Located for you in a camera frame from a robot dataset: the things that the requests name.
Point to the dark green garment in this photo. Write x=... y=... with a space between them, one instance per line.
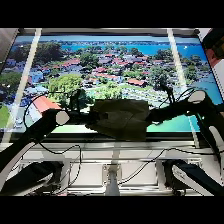
x=121 y=121

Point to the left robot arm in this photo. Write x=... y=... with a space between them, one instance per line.
x=36 y=131

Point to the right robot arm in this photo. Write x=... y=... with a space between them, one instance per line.
x=200 y=110

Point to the heap of clothes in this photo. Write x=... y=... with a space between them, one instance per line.
x=215 y=45

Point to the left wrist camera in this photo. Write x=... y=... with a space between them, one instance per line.
x=77 y=98

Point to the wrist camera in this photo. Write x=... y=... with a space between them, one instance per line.
x=77 y=98
x=169 y=93

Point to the silver frame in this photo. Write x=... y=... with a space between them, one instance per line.
x=113 y=156

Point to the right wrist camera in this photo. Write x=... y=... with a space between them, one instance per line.
x=169 y=93

